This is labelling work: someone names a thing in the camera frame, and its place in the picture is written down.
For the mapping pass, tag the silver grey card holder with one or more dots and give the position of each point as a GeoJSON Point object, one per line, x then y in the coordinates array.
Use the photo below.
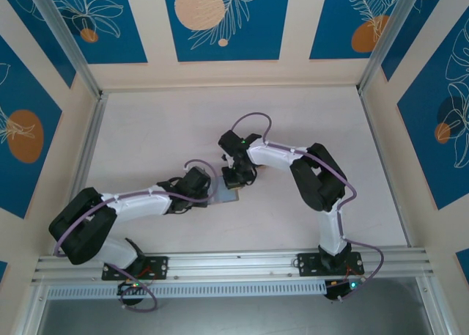
{"type": "Point", "coordinates": [227, 195]}

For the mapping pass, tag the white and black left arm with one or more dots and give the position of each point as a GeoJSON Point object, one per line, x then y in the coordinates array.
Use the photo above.
{"type": "Point", "coordinates": [80, 221]}

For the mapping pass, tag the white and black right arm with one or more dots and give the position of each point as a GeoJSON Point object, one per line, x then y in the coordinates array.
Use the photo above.
{"type": "Point", "coordinates": [315, 181]}

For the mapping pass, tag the circuit board with LED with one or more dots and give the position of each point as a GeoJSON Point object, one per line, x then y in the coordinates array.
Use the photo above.
{"type": "Point", "coordinates": [128, 289]}
{"type": "Point", "coordinates": [337, 291]}

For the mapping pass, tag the blue panel with peach circle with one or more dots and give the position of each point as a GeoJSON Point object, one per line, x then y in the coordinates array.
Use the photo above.
{"type": "Point", "coordinates": [238, 38]}

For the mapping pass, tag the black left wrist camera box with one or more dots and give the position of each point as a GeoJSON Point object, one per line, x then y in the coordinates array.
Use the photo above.
{"type": "Point", "coordinates": [196, 177]}

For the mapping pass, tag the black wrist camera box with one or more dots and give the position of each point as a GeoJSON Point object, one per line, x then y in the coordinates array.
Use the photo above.
{"type": "Point", "coordinates": [196, 177]}
{"type": "Point", "coordinates": [231, 142]}

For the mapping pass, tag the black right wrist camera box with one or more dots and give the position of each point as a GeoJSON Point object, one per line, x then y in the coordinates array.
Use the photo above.
{"type": "Point", "coordinates": [231, 142]}

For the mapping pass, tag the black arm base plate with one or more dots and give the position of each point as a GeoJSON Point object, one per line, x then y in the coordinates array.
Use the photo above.
{"type": "Point", "coordinates": [159, 267]}
{"type": "Point", "coordinates": [306, 263]}

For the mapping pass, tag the long aluminium frame rail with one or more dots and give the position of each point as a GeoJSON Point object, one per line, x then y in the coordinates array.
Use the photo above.
{"type": "Point", "coordinates": [234, 265]}

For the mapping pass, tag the aluminium side rail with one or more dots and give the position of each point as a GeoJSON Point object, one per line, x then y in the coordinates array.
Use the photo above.
{"type": "Point", "coordinates": [91, 140]}

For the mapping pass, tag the blue floral wall panel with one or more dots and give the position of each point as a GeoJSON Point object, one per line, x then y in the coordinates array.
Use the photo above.
{"type": "Point", "coordinates": [40, 31]}
{"type": "Point", "coordinates": [428, 31]}
{"type": "Point", "coordinates": [22, 93]}
{"type": "Point", "coordinates": [121, 38]}
{"type": "Point", "coordinates": [432, 148]}
{"type": "Point", "coordinates": [329, 38]}

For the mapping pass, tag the aluminium frame post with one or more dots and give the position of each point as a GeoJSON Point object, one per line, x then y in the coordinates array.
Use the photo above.
{"type": "Point", "coordinates": [394, 38]}
{"type": "Point", "coordinates": [66, 38]}

